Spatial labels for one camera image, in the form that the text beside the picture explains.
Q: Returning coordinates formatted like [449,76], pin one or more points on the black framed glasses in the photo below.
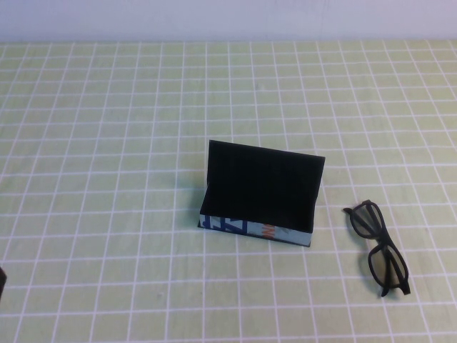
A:
[389,246]

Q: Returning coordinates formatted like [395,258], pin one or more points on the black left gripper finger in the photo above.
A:
[2,282]

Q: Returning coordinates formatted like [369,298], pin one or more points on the green grid tablecloth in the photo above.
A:
[107,178]

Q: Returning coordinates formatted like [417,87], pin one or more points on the black printed glasses case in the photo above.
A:
[260,186]

